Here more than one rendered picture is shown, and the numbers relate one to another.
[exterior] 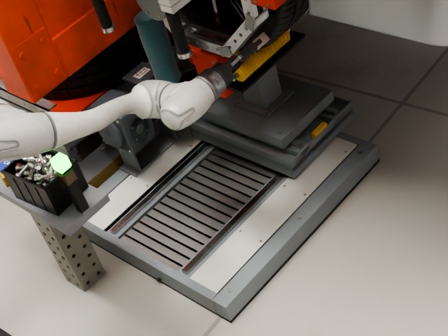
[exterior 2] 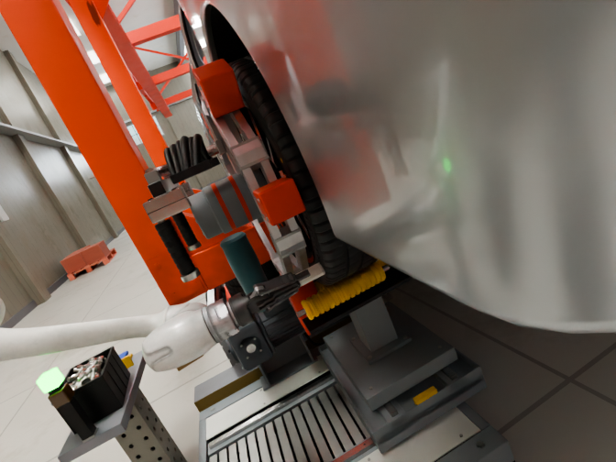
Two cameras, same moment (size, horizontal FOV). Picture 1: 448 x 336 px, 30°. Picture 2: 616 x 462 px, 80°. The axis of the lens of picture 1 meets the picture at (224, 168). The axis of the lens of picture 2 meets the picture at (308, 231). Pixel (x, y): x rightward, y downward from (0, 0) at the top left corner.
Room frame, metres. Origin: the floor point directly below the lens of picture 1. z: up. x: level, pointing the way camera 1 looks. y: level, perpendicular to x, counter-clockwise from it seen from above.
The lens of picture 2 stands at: (1.43, -0.63, 0.96)
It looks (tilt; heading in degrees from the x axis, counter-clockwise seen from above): 15 degrees down; 26
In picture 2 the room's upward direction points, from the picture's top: 23 degrees counter-clockwise
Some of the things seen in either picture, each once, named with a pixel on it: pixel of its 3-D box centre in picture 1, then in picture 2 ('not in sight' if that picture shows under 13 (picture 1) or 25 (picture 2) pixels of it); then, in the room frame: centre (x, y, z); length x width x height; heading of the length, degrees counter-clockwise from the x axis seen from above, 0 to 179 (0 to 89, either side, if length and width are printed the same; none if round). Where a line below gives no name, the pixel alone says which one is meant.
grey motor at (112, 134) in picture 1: (154, 112); (286, 333); (2.52, 0.18, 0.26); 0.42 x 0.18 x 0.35; 127
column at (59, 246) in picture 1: (65, 236); (148, 442); (2.06, 0.57, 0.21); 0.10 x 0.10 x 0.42; 37
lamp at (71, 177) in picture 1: (67, 175); (61, 395); (1.88, 0.43, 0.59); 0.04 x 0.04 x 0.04; 37
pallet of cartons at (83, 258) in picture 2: not in sight; (90, 257); (6.62, 7.02, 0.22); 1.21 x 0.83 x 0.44; 40
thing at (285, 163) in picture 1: (269, 119); (389, 363); (2.43, -0.21, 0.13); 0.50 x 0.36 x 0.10; 37
